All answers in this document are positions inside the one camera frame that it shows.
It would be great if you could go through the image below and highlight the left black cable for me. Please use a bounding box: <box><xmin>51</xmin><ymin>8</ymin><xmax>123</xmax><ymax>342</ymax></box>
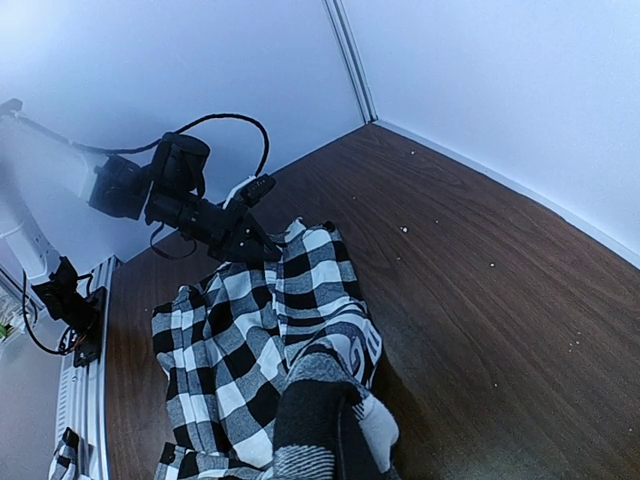
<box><xmin>69</xmin><ymin>113</ymin><xmax>271</xmax><ymax>186</ymax></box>

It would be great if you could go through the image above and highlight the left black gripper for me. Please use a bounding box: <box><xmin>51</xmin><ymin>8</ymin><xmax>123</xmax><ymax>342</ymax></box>
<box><xmin>144</xmin><ymin>192</ymin><xmax>280</xmax><ymax>263</ymax></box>

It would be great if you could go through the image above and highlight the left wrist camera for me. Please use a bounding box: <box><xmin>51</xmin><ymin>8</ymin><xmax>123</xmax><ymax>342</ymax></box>
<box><xmin>222</xmin><ymin>174</ymin><xmax>276</xmax><ymax>209</ymax></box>

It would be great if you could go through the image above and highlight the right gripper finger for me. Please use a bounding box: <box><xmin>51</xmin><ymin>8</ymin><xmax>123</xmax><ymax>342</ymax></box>
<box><xmin>329</xmin><ymin>389</ymin><xmax>399</xmax><ymax>479</ymax></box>

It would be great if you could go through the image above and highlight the black white plaid shirt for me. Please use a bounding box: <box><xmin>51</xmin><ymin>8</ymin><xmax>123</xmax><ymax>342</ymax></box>
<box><xmin>47</xmin><ymin>217</ymin><xmax>401</xmax><ymax>480</ymax></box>

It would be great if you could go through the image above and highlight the aluminium front rail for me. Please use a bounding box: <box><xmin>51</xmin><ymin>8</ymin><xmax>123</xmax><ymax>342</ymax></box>
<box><xmin>54</xmin><ymin>256</ymin><xmax>119</xmax><ymax>480</ymax></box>

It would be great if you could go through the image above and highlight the left aluminium corner post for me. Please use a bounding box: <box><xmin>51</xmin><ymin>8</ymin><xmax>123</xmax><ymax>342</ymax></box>
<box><xmin>322</xmin><ymin>0</ymin><xmax>378</xmax><ymax>124</ymax></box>

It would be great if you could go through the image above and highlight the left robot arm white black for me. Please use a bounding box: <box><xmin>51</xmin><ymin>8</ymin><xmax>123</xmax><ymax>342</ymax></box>
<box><xmin>1</xmin><ymin>99</ymin><xmax>281</xmax><ymax>331</ymax></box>

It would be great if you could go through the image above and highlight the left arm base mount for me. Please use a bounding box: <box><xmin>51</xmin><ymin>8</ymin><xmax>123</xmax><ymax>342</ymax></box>
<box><xmin>22</xmin><ymin>256</ymin><xmax>108</xmax><ymax>368</ymax></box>

